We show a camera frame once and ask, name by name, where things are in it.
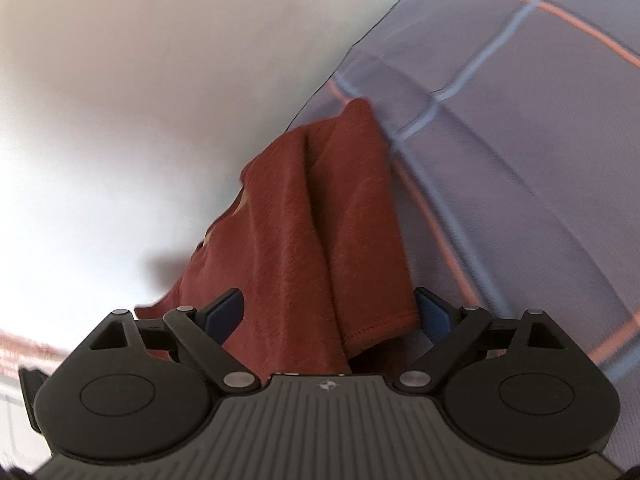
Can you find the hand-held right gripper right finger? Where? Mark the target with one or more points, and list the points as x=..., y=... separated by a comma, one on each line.
x=434, y=312

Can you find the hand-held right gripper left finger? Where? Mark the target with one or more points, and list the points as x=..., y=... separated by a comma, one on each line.
x=220, y=315

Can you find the maroon long-sleeve sweater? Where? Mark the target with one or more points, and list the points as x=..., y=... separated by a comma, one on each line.
x=320, y=240

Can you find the purple plaid bed sheet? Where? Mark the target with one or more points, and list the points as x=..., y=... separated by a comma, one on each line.
x=500, y=135

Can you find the pink floral curtain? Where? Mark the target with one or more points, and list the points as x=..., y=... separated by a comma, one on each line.
x=27, y=350

